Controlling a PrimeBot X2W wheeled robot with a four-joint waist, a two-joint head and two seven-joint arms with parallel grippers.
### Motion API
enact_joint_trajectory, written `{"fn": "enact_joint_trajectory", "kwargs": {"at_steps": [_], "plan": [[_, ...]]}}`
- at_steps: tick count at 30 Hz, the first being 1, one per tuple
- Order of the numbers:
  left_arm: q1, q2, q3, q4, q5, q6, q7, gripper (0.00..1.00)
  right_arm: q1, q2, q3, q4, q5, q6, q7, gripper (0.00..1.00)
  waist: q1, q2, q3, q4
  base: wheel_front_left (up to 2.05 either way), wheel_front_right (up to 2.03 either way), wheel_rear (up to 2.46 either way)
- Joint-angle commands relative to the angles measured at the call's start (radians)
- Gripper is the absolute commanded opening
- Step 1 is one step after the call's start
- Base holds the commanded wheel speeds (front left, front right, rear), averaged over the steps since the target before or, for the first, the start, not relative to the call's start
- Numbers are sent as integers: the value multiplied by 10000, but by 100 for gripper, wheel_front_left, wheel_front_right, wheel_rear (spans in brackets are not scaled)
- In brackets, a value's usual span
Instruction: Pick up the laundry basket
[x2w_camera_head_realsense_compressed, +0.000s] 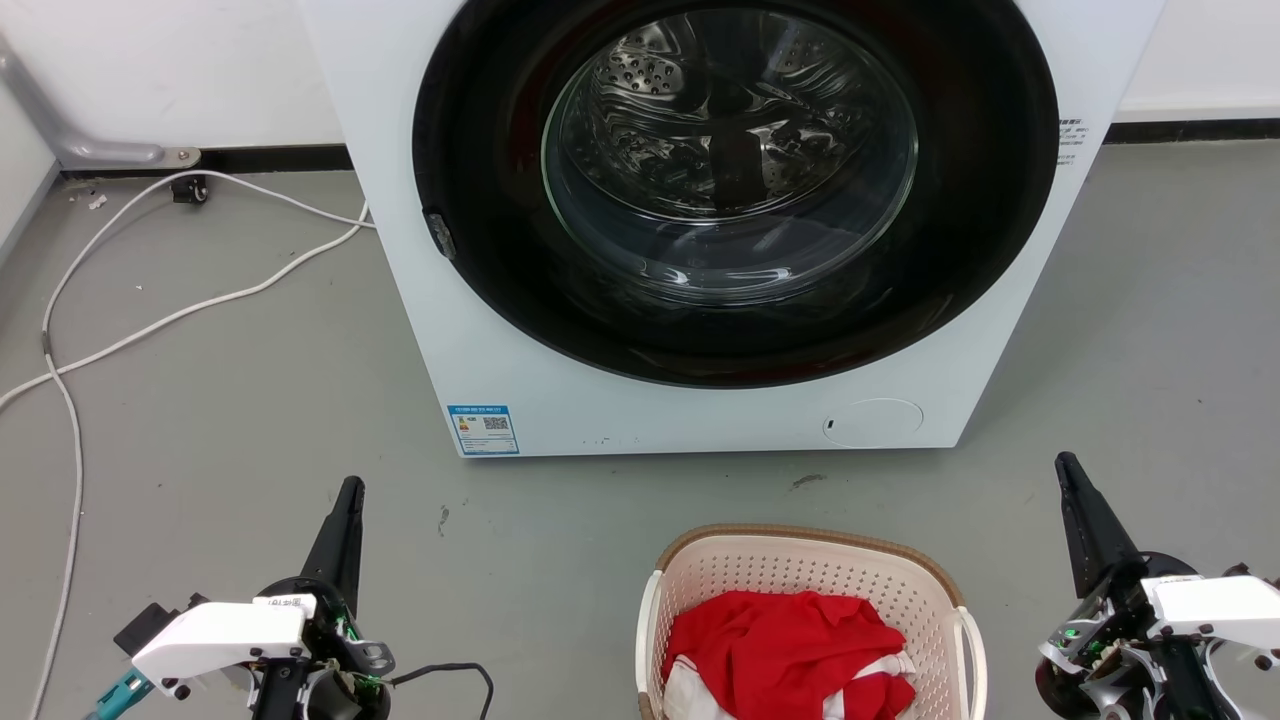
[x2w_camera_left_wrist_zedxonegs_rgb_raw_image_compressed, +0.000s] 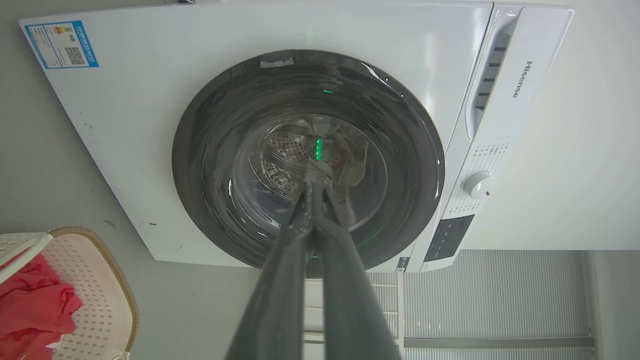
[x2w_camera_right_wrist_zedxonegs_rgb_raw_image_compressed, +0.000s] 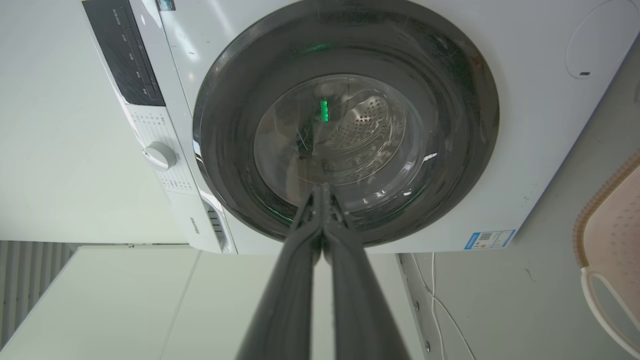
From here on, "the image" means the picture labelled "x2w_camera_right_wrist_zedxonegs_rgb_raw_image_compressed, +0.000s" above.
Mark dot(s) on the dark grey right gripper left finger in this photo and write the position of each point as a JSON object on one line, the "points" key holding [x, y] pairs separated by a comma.
{"points": [[285, 300]]}

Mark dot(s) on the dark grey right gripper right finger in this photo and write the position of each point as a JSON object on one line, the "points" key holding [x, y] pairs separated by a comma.
{"points": [[360, 305]]}

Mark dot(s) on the pink plastic laundry basket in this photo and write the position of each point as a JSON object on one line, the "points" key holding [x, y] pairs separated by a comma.
{"points": [[612, 235]]}

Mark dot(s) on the blue energy label sticker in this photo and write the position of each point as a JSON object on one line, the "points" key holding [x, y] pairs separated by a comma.
{"points": [[489, 239]]}

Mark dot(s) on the white cabinet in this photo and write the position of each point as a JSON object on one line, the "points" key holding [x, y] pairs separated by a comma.
{"points": [[125, 305]]}

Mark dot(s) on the dark round washing machine door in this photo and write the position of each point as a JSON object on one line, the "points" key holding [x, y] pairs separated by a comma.
{"points": [[350, 115]]}

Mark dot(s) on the silver washing machine dial knob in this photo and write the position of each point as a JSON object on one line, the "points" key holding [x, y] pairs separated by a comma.
{"points": [[160, 155]]}

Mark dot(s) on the white front-load washing machine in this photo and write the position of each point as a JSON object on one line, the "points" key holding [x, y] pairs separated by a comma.
{"points": [[525, 125]]}

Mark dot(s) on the grey metal rail with screws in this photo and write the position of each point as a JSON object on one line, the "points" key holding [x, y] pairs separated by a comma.
{"points": [[417, 305]]}

